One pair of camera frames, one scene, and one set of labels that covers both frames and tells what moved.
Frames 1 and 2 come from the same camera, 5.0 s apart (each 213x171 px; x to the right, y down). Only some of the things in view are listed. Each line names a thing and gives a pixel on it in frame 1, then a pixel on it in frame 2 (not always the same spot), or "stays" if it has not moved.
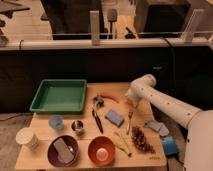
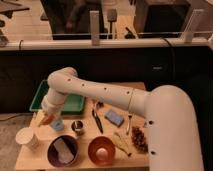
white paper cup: x=26 y=136 stays
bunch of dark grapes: x=138 y=138 stays
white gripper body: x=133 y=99 -> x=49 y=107
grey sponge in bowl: x=65 y=153 stays
